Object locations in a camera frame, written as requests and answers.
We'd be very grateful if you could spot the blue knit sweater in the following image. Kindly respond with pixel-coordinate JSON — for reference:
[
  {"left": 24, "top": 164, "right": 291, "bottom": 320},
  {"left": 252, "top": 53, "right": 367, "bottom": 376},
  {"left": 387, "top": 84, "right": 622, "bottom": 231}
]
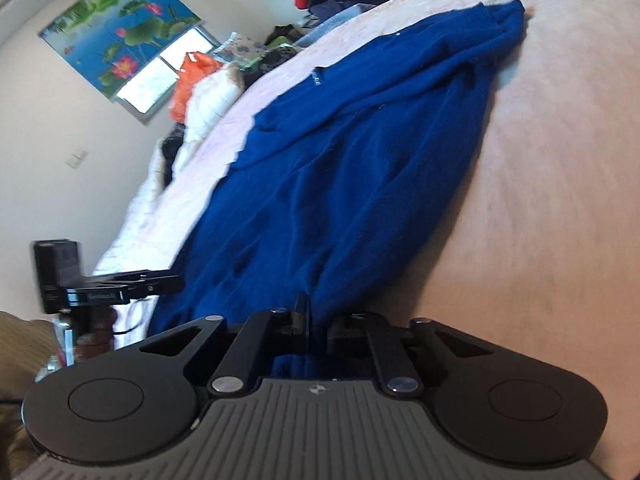
[{"left": 146, "top": 0, "right": 527, "bottom": 380}]

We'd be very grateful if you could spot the light blue towel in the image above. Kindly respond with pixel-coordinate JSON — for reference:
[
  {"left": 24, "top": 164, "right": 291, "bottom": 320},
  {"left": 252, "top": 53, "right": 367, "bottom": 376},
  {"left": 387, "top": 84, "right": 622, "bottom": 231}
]
[{"left": 294, "top": 3, "right": 374, "bottom": 49}]

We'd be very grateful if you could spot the lotus flower roller blind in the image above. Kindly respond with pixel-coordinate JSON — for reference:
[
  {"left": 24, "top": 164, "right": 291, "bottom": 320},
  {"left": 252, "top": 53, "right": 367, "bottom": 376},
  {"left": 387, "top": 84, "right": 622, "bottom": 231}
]
[{"left": 39, "top": 0, "right": 202, "bottom": 99}]

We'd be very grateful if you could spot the khaki jacket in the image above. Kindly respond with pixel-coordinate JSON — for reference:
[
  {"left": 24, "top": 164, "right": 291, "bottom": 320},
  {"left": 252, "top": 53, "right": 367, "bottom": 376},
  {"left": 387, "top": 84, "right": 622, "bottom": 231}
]
[{"left": 1, "top": 312, "right": 58, "bottom": 479}]

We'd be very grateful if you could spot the dark patterned garment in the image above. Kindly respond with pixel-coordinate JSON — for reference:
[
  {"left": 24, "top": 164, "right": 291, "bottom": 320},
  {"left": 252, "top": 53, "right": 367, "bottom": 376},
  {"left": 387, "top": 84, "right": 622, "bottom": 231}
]
[{"left": 241, "top": 44, "right": 302, "bottom": 89}]

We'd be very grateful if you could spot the white quilt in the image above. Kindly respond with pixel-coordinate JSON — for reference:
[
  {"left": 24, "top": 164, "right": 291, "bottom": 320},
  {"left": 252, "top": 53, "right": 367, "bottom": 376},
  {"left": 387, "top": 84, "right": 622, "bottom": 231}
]
[{"left": 148, "top": 64, "right": 245, "bottom": 202}]

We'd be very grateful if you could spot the orange plastic bag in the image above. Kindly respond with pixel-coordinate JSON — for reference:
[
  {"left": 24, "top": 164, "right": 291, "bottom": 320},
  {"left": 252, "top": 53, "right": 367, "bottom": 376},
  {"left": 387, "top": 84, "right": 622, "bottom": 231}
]
[{"left": 169, "top": 52, "right": 224, "bottom": 124}]

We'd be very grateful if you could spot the green box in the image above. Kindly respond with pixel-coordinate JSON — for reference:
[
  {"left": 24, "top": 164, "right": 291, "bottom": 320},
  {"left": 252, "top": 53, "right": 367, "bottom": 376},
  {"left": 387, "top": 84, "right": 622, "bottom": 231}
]
[{"left": 265, "top": 24, "right": 305, "bottom": 47}]

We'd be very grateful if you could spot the floral pillow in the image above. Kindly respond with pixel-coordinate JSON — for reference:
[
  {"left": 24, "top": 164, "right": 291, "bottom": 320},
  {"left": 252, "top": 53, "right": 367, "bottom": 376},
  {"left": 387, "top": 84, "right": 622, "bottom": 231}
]
[{"left": 212, "top": 32, "right": 267, "bottom": 67}]

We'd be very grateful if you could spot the pink bed blanket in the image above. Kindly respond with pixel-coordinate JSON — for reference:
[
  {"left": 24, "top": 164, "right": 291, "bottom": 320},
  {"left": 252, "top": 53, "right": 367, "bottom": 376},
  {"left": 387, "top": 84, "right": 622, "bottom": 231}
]
[{"left": 92, "top": 0, "right": 640, "bottom": 480}]

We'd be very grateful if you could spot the wall switch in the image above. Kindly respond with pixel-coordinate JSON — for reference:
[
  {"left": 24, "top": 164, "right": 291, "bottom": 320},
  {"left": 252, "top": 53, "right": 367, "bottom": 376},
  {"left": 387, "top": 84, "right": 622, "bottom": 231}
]
[{"left": 66, "top": 148, "right": 88, "bottom": 170}]

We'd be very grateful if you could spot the window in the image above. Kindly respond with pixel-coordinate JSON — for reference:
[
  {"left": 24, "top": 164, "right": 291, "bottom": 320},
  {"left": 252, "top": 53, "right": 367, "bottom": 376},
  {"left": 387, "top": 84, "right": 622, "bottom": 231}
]
[{"left": 114, "top": 26, "right": 221, "bottom": 125}]

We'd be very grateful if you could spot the left hand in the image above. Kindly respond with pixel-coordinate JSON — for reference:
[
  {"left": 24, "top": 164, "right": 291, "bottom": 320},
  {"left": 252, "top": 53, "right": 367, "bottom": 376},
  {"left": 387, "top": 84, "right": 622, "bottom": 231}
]
[{"left": 74, "top": 307, "right": 117, "bottom": 362}]

